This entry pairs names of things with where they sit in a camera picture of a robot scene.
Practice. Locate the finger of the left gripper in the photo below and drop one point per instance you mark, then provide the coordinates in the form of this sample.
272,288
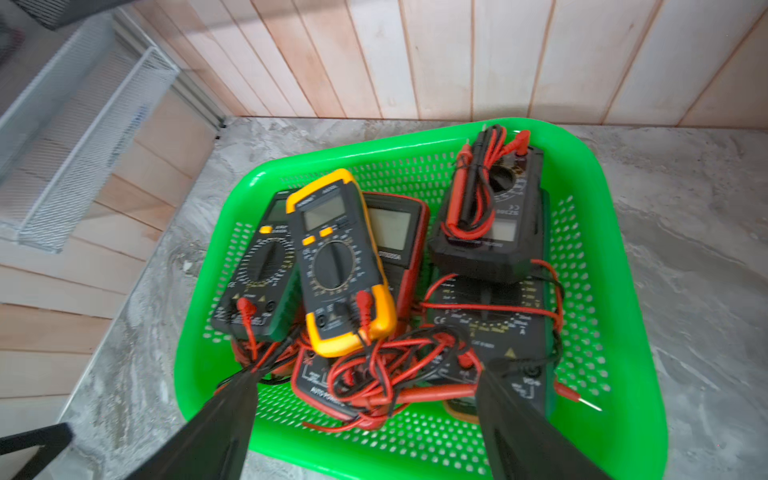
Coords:
50,441

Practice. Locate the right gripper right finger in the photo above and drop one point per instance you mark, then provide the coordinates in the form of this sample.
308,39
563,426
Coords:
520,443

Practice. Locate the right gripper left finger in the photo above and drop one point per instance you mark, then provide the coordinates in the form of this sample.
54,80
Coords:
214,443

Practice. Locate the green DT9205A multimeter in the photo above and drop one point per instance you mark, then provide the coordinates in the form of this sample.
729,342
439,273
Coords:
500,292

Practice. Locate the red ANENG multimeter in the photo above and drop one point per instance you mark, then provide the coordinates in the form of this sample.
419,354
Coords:
399,225

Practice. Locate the small black multimeter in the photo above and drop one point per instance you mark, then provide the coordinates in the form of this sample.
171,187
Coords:
490,225

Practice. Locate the yellow black multimeter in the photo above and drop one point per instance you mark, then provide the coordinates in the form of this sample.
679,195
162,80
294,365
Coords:
346,295

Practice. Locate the green plastic basket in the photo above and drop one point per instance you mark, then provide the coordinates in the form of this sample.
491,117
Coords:
621,426

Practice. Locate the white wire wall shelf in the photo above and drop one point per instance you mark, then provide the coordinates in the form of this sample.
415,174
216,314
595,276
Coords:
64,130

